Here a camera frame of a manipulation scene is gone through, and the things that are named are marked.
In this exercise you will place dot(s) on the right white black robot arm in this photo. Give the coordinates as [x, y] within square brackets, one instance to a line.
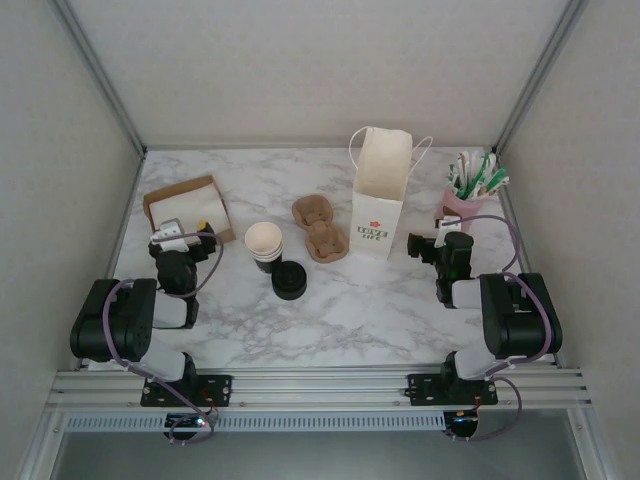
[520, 315]

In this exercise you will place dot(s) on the small controller board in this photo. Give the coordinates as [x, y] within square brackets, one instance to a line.
[462, 425]
[182, 422]

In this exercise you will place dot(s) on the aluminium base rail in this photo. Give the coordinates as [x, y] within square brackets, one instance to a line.
[325, 387]

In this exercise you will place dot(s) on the stack of paper cups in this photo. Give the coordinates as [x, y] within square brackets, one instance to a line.
[263, 240]

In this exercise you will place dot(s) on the white paper napkins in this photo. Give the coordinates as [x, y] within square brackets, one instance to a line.
[192, 207]

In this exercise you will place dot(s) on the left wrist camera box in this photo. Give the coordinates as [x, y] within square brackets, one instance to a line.
[167, 232]

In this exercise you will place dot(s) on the thin aluminium table rail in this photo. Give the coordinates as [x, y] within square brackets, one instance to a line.
[300, 148]

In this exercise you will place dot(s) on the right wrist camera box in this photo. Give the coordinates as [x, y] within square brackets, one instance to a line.
[448, 225]

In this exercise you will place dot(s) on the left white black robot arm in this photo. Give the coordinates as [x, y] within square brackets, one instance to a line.
[115, 320]

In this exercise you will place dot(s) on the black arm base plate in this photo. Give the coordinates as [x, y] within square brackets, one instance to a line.
[422, 390]
[220, 390]

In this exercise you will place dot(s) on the aluminium frame post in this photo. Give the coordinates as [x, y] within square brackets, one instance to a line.
[540, 75]
[100, 80]

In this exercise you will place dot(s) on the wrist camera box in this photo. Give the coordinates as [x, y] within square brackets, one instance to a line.
[167, 232]
[448, 225]

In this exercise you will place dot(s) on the stack of black lids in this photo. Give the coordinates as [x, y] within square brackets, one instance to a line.
[289, 280]

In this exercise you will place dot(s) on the brown pulp cup carrier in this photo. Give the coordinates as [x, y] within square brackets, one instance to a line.
[320, 227]

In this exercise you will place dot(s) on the brown cardboard napkin box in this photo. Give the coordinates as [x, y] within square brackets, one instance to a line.
[175, 189]

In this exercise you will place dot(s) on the white paper takeout bag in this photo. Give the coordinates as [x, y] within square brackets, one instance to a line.
[372, 210]

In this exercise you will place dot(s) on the pink straw holder cup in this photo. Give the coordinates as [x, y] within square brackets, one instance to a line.
[460, 206]

